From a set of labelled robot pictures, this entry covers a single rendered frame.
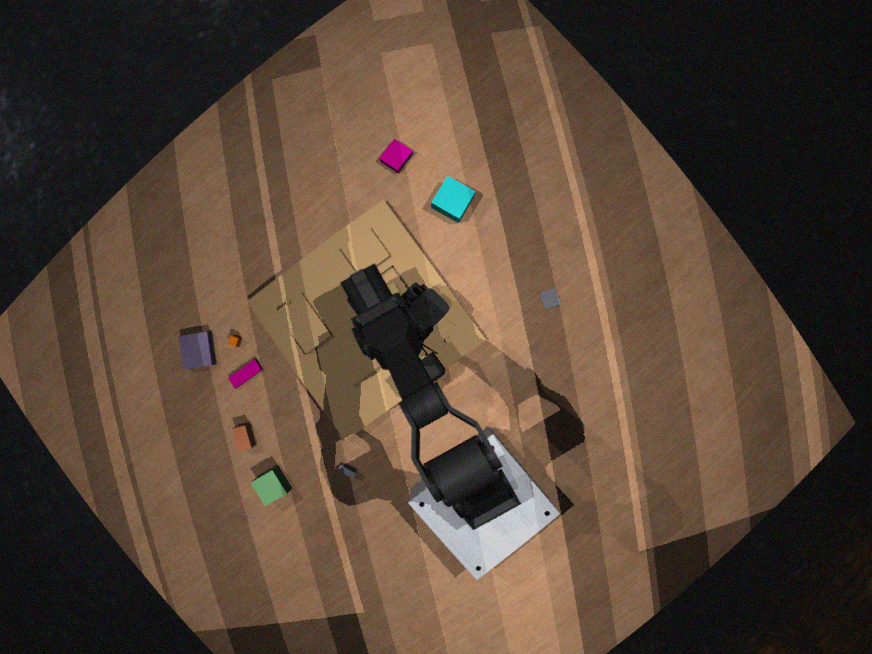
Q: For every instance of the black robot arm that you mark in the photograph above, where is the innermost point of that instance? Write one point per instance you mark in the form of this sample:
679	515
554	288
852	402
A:
386	329

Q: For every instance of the green cube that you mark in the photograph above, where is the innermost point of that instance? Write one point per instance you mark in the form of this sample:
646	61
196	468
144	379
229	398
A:
271	485

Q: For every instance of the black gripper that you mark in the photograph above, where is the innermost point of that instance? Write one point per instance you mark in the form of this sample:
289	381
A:
433	366

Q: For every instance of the teal block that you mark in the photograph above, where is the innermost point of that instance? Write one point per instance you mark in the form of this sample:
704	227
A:
452	199

